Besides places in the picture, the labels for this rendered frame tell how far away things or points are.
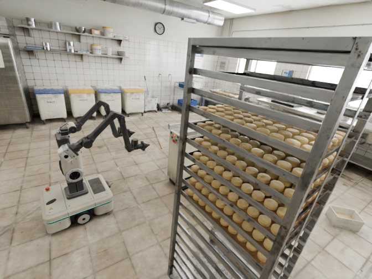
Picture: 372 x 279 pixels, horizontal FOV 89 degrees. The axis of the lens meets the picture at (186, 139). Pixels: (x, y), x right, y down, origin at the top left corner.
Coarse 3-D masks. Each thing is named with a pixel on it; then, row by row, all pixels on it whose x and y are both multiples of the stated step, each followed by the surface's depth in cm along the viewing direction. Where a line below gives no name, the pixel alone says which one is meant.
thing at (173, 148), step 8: (176, 128) 254; (192, 136) 237; (176, 144) 248; (176, 152) 251; (168, 160) 272; (176, 160) 254; (184, 160) 245; (168, 168) 276; (176, 168) 258; (168, 176) 281; (184, 176) 257; (184, 184) 264
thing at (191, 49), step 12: (192, 48) 85; (192, 60) 87; (192, 72) 90; (192, 84) 93; (180, 132) 103; (180, 144) 105; (180, 156) 107; (180, 168) 110; (180, 180) 115; (180, 192) 119; (168, 264) 148
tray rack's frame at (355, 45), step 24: (240, 48) 103; (264, 48) 61; (288, 48) 53; (312, 48) 49; (336, 48) 45; (360, 48) 42; (360, 72) 44; (336, 96) 47; (336, 120) 48; (360, 120) 78; (312, 168) 54; (288, 216) 62; (216, 264) 162; (288, 264) 116
